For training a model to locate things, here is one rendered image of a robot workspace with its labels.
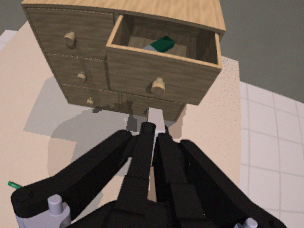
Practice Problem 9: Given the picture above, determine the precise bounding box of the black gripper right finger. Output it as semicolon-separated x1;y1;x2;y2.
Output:
151;109;287;228

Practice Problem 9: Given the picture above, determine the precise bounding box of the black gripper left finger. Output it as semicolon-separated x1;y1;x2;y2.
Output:
10;108;156;228

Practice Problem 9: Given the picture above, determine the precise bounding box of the small brown wooden chest of drawers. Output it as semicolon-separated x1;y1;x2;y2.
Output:
21;0;226;117

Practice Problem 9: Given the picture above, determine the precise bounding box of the brown wooden drawer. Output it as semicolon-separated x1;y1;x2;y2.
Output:
26;7;115;58
61;83;120;112
106;13;222;106
122;93;183;121
46;53;111;90

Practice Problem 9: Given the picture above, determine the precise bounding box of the green aaa battery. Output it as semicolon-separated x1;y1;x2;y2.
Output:
8;181;22;189

